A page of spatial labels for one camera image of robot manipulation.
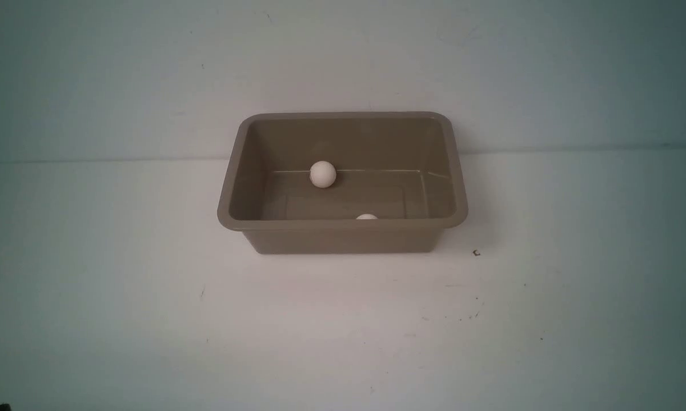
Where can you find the tan plastic storage bin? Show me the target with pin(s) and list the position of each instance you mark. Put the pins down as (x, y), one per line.
(403, 167)

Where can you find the white ping-pong ball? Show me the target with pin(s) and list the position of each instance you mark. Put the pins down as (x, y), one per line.
(322, 174)
(366, 216)

